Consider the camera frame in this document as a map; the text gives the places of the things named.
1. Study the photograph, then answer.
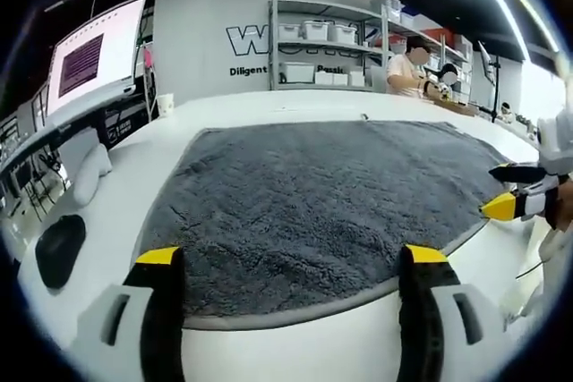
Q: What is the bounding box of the grey towel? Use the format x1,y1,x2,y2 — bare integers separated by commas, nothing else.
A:
142,120,514,332

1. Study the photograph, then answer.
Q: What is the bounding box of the person's right hand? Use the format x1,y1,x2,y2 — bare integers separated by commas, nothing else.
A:
544,180,573,231

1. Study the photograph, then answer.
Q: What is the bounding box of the black tripod stand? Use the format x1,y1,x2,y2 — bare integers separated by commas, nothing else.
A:
476,39,502,123

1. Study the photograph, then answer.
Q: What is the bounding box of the wooden tray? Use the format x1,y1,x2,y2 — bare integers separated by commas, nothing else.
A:
429,98,480,117

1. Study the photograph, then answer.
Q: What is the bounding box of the black mouse-like object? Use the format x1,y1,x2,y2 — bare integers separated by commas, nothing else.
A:
34,214,87,290

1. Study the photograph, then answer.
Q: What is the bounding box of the ceiling light strip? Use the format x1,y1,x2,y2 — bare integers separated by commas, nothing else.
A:
456,0,560,61

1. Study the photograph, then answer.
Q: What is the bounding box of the grey laptop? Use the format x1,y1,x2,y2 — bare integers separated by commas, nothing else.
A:
367,64,389,89

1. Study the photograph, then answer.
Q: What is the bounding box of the grey monitor desk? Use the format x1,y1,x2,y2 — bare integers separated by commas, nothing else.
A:
0,86,151,186

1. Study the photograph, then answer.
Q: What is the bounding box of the white paper cup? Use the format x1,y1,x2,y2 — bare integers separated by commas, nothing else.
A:
156,93,175,118

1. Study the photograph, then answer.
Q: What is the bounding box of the group of white storage boxes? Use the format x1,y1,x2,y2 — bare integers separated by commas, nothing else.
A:
277,0,475,88

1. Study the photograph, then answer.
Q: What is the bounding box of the grey metal shelving rack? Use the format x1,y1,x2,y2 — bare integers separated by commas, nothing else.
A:
267,0,475,92

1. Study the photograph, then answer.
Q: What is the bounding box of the large monitor screen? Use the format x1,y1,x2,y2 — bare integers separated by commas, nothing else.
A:
44,0,149,117

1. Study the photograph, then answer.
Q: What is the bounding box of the thin black cable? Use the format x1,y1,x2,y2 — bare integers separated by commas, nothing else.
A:
514,259,547,281

